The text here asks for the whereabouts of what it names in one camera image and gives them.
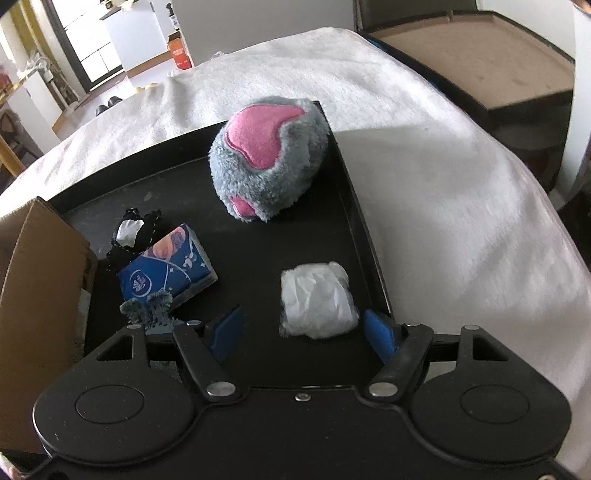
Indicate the brown board with black frame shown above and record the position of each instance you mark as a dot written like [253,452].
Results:
[471,60]

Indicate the black tray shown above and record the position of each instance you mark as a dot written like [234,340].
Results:
[258,258]

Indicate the black and white lace pouch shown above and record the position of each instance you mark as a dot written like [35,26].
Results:
[129,233]

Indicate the grey and pink plush toy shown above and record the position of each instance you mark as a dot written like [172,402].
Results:
[268,161]

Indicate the white cabinet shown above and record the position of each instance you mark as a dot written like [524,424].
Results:
[131,32]

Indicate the blue tissue packet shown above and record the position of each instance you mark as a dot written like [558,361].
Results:
[168,263]

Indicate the white plastic bag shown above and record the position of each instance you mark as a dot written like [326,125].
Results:
[316,300]

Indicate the orange box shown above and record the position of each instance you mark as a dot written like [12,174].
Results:
[181,53]

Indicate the black slipper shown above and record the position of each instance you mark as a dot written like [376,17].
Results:
[101,110]
[115,101]

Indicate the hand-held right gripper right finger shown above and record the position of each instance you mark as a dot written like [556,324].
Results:
[376,333]

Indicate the brown cardboard box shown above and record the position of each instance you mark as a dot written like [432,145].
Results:
[41,300]

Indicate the grey knitted cloth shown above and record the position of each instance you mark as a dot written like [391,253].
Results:
[147,314]

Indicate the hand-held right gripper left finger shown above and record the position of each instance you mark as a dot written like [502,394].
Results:
[227,333]

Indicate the white fluffy blanket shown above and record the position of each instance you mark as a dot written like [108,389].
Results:
[438,207]

